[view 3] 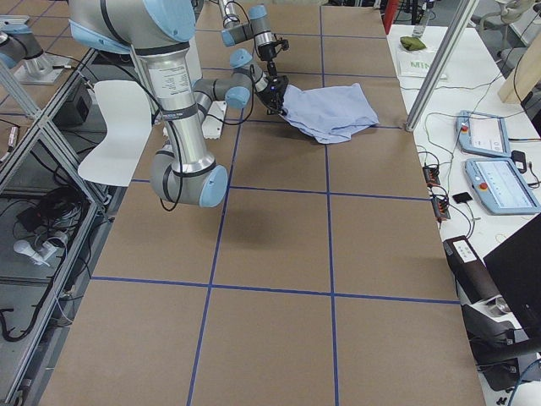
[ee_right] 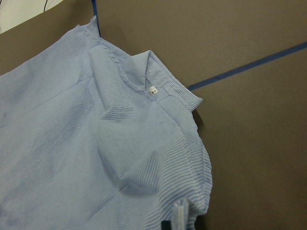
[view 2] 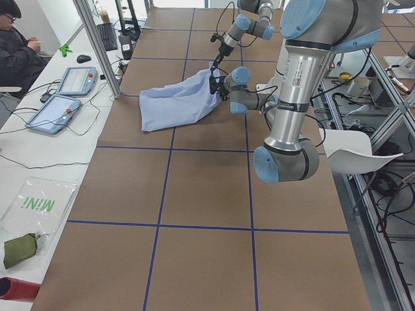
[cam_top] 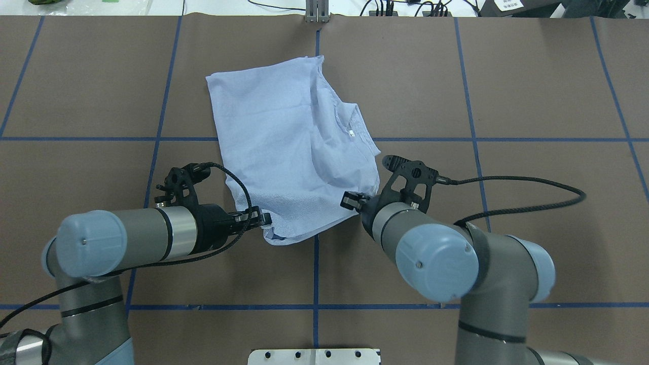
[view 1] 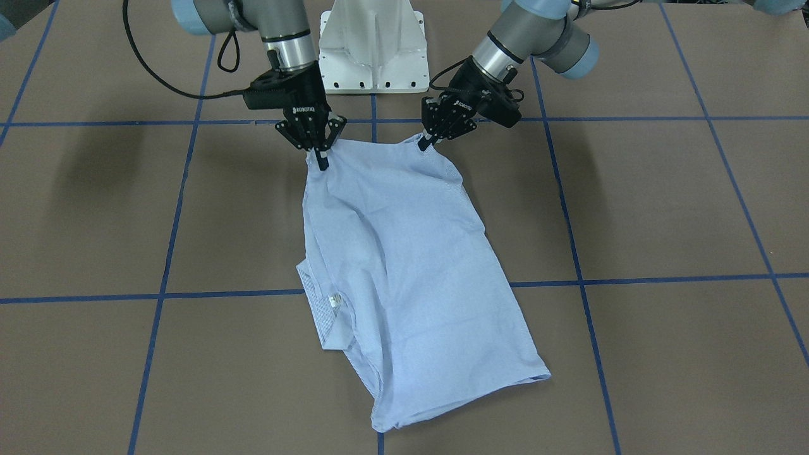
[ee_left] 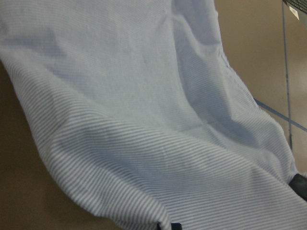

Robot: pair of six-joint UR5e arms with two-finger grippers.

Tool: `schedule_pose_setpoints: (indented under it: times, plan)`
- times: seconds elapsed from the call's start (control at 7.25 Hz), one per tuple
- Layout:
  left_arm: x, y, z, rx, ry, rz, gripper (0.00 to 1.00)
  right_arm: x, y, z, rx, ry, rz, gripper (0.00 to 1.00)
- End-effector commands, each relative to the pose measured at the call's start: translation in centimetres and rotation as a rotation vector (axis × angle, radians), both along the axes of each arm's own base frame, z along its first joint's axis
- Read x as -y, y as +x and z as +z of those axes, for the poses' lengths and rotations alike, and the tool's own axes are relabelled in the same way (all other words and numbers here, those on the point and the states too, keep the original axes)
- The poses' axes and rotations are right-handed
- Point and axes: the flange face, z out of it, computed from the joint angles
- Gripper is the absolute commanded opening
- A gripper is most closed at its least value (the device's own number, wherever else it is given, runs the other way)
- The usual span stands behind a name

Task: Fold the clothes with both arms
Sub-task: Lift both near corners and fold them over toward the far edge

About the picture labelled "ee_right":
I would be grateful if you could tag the light blue striped shirt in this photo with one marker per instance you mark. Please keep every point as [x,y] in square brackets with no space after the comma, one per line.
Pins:
[92,138]

